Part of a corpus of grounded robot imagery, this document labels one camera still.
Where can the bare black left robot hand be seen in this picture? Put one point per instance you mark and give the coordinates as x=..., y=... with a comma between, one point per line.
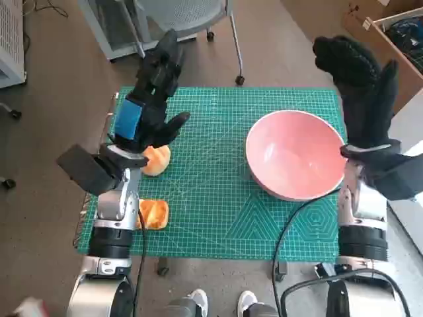
x=148, y=109

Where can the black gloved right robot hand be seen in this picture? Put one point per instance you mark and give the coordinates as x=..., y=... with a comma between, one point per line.
x=363, y=99

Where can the round toy bread bun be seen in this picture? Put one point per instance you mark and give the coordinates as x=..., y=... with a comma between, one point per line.
x=158, y=162

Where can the pink bowl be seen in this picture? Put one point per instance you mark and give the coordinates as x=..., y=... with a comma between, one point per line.
x=291, y=155

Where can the rectangular toy bread loaf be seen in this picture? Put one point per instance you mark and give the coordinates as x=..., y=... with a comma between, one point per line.
x=155, y=214

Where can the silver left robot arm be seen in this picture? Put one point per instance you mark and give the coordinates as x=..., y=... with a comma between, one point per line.
x=112, y=204

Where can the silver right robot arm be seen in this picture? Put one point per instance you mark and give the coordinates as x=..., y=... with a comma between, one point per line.
x=370, y=211

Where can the wooden crate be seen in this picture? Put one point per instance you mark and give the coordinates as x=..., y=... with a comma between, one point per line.
x=386, y=56

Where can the white desk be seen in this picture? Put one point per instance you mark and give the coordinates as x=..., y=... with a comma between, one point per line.
x=411, y=122

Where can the brown cardboard box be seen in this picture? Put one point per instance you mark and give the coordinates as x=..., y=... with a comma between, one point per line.
x=357, y=23

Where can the white grey cabinet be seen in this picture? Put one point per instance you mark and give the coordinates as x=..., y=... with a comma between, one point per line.
x=112, y=39

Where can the grey mesh office chair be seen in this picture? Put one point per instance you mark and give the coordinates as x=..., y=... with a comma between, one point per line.
x=191, y=13

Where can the green cutting mat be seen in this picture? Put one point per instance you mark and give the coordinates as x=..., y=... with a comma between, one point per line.
x=211, y=198

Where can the office chair base with casters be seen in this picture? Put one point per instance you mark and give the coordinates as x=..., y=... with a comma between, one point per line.
x=15, y=114

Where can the white perforated metal unit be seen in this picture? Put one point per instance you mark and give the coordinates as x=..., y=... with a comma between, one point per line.
x=10, y=33

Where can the white shoe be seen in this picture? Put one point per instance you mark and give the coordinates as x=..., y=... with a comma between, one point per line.
x=247, y=302
x=198, y=302

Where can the dark grey leg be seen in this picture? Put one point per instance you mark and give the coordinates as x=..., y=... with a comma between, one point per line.
x=264, y=310
x=180, y=308

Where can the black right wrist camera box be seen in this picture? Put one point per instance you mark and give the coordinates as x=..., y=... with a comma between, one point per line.
x=396, y=178

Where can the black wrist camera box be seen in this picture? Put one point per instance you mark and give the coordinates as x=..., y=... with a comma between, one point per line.
x=86, y=171
x=396, y=178

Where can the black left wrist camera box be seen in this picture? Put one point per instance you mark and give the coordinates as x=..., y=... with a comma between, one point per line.
x=86, y=171

